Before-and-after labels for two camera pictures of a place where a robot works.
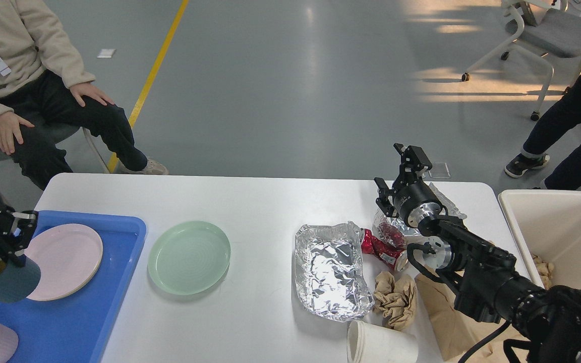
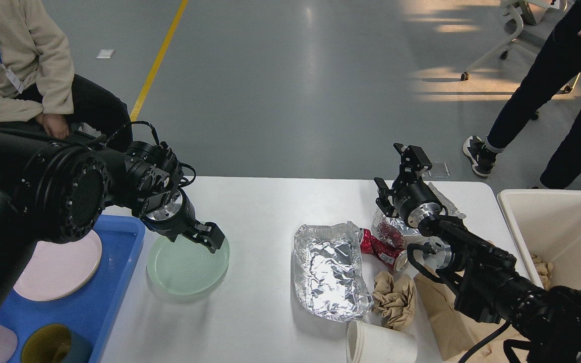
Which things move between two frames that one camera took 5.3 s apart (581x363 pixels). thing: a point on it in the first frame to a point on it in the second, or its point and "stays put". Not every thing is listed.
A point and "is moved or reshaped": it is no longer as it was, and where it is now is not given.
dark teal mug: (0, 281) is moved or reshaped
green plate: (189, 258) stays put
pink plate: (67, 256) stays put
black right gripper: (414, 199) stays put
